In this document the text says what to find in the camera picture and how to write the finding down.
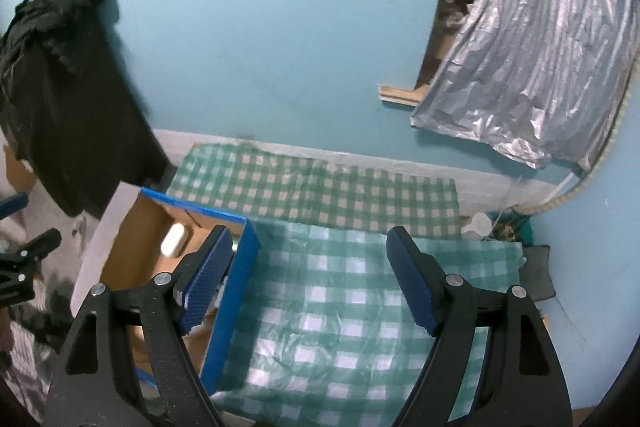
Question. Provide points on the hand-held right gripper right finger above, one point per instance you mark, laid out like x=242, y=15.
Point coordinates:
x=415, y=287

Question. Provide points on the wooden strip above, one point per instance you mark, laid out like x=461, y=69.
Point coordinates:
x=395, y=94

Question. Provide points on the black hanging cloth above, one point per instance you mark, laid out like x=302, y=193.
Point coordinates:
x=60, y=107

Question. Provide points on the striped cloth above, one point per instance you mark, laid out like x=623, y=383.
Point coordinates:
x=25, y=357

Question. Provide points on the white earbud case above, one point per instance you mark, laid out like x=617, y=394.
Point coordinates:
x=174, y=239

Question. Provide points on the silver foil curtain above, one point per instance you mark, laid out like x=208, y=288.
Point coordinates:
x=540, y=57

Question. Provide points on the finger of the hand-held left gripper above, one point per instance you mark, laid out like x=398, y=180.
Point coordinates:
x=12, y=205
x=30, y=252

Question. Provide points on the blue cardboard box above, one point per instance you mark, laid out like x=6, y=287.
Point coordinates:
x=235, y=307

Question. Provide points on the white cup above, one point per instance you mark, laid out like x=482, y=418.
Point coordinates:
x=477, y=224

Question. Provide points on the clear plastic sheet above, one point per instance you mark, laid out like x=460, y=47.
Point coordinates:
x=325, y=307

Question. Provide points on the green checkered tablecloth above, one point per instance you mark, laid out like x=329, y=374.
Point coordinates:
x=325, y=187

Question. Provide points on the brown cardboard sheet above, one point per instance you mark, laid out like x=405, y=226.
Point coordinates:
x=17, y=172

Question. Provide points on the dark grey cushion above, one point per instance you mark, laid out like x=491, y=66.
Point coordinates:
x=537, y=272

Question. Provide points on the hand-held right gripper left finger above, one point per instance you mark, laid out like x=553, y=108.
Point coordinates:
x=205, y=287

